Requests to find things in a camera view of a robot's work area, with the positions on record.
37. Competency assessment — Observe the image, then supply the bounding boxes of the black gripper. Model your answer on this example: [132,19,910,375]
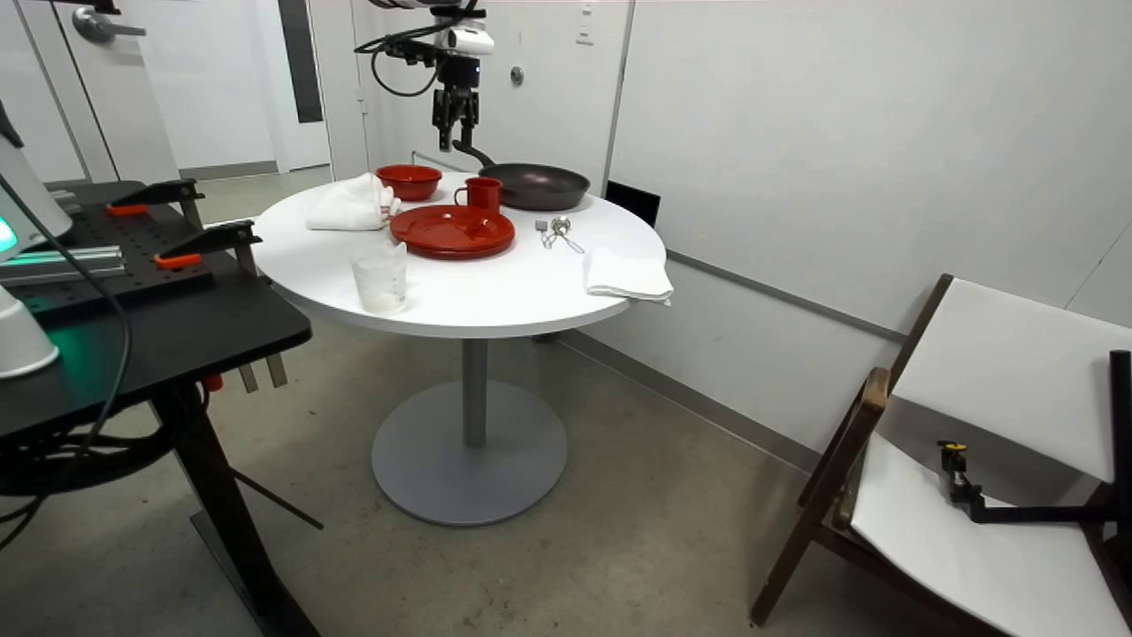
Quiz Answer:
[428,48,483,154]

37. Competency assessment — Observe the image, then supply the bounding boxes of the white cloth with red print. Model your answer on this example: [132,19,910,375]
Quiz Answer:
[305,171,400,233]

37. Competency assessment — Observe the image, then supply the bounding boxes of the red plate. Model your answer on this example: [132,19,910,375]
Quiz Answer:
[384,204,520,262]

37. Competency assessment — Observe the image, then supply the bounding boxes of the red bowl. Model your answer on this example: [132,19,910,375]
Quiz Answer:
[374,161,446,204]

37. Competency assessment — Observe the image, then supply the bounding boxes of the black frying pan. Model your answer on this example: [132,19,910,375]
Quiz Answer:
[449,135,595,214]

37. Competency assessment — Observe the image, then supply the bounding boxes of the metal spoon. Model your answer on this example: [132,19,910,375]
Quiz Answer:
[549,213,588,253]

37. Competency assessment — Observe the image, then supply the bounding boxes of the translucent plastic cup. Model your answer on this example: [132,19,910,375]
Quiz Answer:
[346,239,413,315]

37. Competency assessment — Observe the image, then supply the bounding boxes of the plain white folded napkin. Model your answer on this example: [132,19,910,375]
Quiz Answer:
[579,224,679,312]

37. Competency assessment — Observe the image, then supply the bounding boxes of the large black orange clamp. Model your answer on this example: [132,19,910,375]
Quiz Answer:
[152,214,291,396]

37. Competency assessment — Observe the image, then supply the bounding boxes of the small black orange clamp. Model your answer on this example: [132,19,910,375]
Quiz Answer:
[104,172,209,231]

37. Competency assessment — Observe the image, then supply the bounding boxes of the black desk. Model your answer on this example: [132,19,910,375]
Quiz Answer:
[0,172,326,637]

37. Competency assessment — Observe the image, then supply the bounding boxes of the grey angled panel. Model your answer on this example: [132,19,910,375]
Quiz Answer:
[0,102,79,266]

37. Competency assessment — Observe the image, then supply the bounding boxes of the white dome base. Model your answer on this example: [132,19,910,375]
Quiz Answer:
[0,284,63,381]

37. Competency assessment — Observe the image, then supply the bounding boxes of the wooden chair white cushions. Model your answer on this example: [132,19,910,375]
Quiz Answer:
[749,272,1132,637]

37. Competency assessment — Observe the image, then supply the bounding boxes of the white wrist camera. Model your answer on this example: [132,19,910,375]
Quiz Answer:
[442,25,499,60]

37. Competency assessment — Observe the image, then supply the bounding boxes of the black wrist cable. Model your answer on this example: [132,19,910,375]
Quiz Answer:
[351,32,442,102]

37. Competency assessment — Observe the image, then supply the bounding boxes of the black wall box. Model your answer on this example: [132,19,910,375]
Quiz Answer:
[602,178,664,231]

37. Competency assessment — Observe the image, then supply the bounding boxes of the round white pedestal table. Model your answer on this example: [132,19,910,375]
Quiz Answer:
[250,171,672,531]

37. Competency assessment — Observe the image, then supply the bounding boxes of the metal door handle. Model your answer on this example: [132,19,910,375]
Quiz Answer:
[67,0,147,46]

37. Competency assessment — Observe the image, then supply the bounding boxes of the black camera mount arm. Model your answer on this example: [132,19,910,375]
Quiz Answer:
[934,347,1132,596]

